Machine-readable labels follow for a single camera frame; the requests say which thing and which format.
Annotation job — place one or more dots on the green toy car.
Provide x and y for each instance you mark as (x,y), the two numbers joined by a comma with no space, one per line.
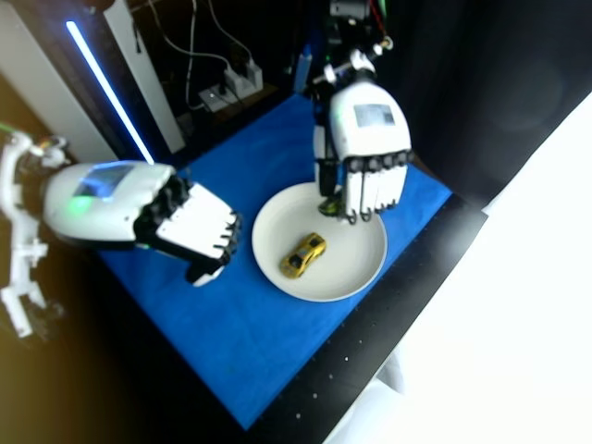
(330,207)

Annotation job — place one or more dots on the blue table cloth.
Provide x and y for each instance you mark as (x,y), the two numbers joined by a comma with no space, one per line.
(240,333)

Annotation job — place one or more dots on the grey power adapter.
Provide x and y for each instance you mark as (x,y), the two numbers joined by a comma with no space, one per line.
(213,98)

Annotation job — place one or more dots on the blue LED light strip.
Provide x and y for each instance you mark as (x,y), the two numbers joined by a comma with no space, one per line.
(108,92)

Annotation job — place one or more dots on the white upright post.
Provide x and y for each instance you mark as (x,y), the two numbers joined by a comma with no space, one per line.
(148,83)

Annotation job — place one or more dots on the white backdrop sheet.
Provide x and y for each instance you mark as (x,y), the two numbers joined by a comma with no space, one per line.
(509,277)

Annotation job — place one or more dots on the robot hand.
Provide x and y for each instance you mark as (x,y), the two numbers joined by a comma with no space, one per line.
(370,134)
(115,208)

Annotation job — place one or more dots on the white cabinet panel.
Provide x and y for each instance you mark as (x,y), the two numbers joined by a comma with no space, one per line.
(37,69)

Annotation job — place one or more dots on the white round plate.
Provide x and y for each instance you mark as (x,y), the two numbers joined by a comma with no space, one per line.
(351,273)

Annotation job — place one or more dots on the yellow toy car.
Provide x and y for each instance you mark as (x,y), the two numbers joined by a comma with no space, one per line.
(303,256)

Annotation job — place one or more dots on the white power strip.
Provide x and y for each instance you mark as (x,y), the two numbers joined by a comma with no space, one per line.
(242,82)

